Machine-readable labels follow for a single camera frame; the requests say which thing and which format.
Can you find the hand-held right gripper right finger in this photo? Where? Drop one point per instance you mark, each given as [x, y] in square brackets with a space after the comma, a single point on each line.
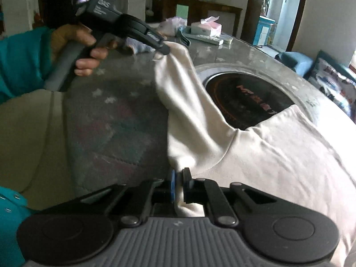
[187, 185]

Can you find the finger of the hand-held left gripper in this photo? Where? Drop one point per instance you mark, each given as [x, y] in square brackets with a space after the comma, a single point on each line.
[155, 34]
[162, 48]

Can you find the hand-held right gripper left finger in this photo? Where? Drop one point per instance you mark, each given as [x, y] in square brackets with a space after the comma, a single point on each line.
[173, 185]

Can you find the white garment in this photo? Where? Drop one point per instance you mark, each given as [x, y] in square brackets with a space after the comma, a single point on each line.
[264, 158]

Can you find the person's left forearm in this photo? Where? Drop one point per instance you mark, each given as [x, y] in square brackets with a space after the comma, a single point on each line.
[22, 61]

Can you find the person's left hand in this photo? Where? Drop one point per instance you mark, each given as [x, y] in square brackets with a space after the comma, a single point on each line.
[75, 33]

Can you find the white plastic bag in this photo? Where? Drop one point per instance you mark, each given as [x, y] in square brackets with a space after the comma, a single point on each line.
[172, 25]

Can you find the small blue white cloth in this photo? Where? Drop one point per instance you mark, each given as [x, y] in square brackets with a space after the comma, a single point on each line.
[140, 46]

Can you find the pink tissue box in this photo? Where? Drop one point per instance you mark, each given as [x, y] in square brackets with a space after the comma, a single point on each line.
[207, 27]

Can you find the dark wooden cabinet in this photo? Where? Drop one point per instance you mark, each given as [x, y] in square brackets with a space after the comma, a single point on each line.
[203, 2]

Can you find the grey star-print cloth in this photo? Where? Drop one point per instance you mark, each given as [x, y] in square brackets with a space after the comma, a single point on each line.
[116, 130]

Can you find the black induction cooktop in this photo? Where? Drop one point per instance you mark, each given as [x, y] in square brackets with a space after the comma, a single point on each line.
[244, 100]

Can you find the light blue box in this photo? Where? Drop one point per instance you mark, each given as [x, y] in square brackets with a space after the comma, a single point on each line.
[263, 30]

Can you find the blue sofa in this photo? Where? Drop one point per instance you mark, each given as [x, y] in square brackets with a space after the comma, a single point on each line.
[294, 61]

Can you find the teal jacket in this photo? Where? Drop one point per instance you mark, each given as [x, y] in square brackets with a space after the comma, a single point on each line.
[11, 228]

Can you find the printed cushion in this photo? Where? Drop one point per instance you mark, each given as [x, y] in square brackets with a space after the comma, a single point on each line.
[333, 83]

